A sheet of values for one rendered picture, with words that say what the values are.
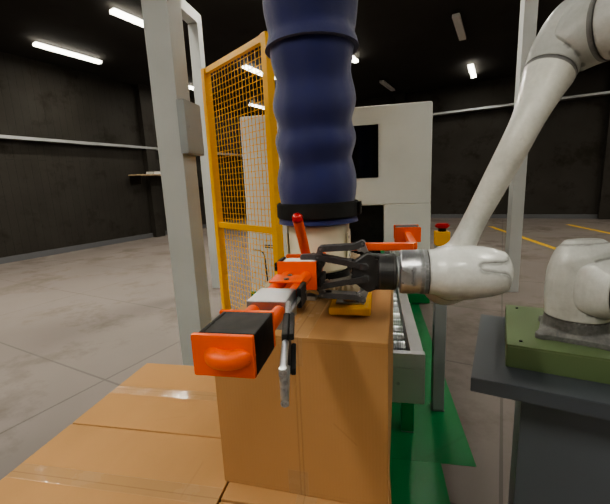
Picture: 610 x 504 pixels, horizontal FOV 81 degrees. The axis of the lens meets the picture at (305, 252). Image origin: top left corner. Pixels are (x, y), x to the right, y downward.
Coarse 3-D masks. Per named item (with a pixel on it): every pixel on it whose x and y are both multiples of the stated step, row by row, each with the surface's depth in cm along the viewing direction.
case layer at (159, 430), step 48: (144, 384) 136; (192, 384) 135; (96, 432) 110; (144, 432) 109; (192, 432) 108; (0, 480) 93; (48, 480) 93; (96, 480) 92; (144, 480) 91; (192, 480) 91
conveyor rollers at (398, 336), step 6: (396, 300) 221; (396, 306) 212; (396, 312) 203; (396, 318) 195; (396, 324) 186; (396, 330) 178; (402, 330) 177; (396, 336) 169; (402, 336) 169; (396, 342) 162; (402, 342) 161; (396, 348) 160; (402, 348) 160
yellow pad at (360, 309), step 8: (360, 288) 99; (368, 296) 93; (336, 304) 88; (344, 304) 88; (352, 304) 88; (360, 304) 87; (368, 304) 87; (336, 312) 86; (344, 312) 86; (352, 312) 85; (360, 312) 85; (368, 312) 85
